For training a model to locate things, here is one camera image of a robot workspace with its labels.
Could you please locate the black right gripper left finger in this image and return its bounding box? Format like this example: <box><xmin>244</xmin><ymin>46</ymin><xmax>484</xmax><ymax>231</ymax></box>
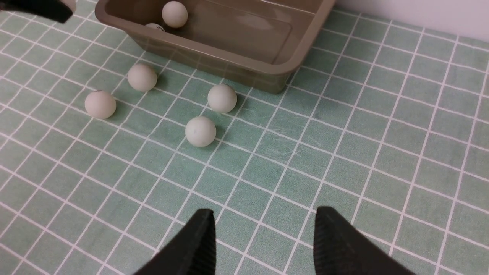
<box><xmin>135</xmin><ymin>209</ymin><xmax>217</xmax><ymax>275</ymax></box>

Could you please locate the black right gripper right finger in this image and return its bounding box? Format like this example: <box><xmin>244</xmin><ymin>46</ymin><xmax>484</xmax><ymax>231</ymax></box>
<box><xmin>313</xmin><ymin>206</ymin><xmax>413</xmax><ymax>275</ymax></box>

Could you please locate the white ball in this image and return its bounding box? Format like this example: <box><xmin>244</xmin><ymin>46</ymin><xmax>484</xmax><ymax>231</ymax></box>
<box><xmin>84</xmin><ymin>90</ymin><xmax>117</xmax><ymax>120</ymax></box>
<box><xmin>145</xmin><ymin>23</ymin><xmax>165</xmax><ymax>32</ymax></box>
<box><xmin>127</xmin><ymin>64</ymin><xmax>158</xmax><ymax>92</ymax></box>
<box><xmin>161</xmin><ymin>1</ymin><xmax>188</xmax><ymax>29</ymax></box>
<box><xmin>207</xmin><ymin>84</ymin><xmax>238</xmax><ymax>113</ymax></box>
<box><xmin>185</xmin><ymin>116</ymin><xmax>217</xmax><ymax>147</ymax></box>

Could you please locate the green checked tablecloth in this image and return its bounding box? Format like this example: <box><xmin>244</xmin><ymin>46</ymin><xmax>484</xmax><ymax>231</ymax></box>
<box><xmin>0</xmin><ymin>0</ymin><xmax>489</xmax><ymax>275</ymax></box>

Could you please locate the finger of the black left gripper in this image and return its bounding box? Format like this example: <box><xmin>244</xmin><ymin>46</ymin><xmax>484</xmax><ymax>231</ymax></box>
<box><xmin>0</xmin><ymin>0</ymin><xmax>73</xmax><ymax>23</ymax></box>

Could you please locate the white ball logo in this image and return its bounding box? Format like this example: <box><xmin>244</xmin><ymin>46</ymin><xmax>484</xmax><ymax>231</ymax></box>
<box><xmin>61</xmin><ymin>0</ymin><xmax>76</xmax><ymax>13</ymax></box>

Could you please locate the olive brown plastic bin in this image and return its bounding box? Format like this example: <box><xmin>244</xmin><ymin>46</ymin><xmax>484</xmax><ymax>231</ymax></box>
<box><xmin>94</xmin><ymin>0</ymin><xmax>335</xmax><ymax>94</ymax></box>

